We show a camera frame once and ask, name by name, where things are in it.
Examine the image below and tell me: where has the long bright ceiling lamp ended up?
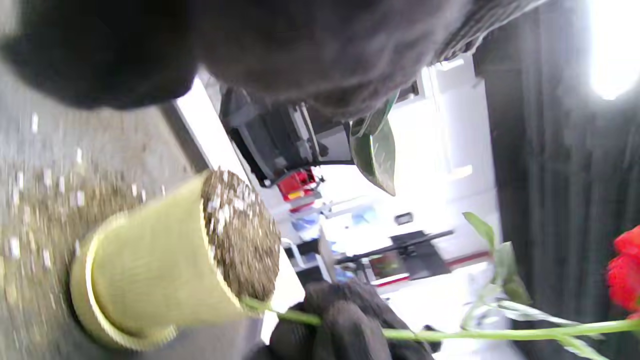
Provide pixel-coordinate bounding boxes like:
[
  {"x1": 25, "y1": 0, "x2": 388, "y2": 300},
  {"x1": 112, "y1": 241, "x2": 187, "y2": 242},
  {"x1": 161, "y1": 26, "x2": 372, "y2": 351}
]
[{"x1": 589, "y1": 0, "x2": 640, "y2": 101}]

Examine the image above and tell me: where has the dark brown plastic tray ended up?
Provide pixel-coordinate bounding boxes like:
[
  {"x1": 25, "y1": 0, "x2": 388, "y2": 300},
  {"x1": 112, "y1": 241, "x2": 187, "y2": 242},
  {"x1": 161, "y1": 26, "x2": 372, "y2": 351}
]
[{"x1": 0, "y1": 65, "x2": 266, "y2": 360}]

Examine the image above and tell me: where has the person's left hand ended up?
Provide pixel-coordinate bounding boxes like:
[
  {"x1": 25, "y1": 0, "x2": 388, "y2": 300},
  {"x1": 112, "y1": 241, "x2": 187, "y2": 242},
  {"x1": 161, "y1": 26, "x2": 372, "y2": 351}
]
[{"x1": 0, "y1": 0, "x2": 551, "y2": 121}]

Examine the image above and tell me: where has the person's right hand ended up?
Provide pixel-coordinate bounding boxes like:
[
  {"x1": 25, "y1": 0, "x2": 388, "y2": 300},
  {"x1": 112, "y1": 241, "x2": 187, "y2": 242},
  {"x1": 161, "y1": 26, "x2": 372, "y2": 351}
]
[{"x1": 250, "y1": 279, "x2": 443, "y2": 360}]

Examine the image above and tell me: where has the yellow ribbed flower pot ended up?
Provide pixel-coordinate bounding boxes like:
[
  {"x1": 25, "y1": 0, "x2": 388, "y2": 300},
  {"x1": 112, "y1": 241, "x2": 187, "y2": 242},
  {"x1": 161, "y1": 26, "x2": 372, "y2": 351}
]
[{"x1": 70, "y1": 170, "x2": 281, "y2": 351}]

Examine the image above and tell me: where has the red artificial rose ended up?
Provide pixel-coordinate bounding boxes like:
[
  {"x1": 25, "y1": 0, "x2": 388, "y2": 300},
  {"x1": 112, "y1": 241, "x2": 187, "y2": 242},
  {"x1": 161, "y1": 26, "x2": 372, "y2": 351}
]
[{"x1": 240, "y1": 211, "x2": 640, "y2": 360}]

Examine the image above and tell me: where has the black monitor on stand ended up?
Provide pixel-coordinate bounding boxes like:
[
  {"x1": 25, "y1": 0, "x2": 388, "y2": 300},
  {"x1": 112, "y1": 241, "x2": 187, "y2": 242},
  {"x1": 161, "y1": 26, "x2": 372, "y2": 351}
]
[{"x1": 335, "y1": 230, "x2": 456, "y2": 282}]

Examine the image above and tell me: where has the green garden trowel scoop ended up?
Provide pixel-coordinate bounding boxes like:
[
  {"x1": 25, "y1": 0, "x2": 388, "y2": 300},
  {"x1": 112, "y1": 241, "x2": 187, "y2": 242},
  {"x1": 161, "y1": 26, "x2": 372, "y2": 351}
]
[{"x1": 350, "y1": 90, "x2": 401, "y2": 197}]

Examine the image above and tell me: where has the brown potting mix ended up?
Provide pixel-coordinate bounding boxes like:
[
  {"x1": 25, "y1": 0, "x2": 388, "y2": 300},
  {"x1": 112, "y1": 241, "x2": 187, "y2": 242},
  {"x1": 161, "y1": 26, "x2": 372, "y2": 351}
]
[
  {"x1": 200, "y1": 169, "x2": 282, "y2": 303},
  {"x1": 0, "y1": 115, "x2": 168, "y2": 311}
]

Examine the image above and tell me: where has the red tool cart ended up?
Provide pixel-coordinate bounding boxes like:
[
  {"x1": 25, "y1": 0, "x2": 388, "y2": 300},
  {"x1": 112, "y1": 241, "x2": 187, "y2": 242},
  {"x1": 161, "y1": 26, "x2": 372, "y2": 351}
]
[{"x1": 277, "y1": 169, "x2": 321, "y2": 202}]

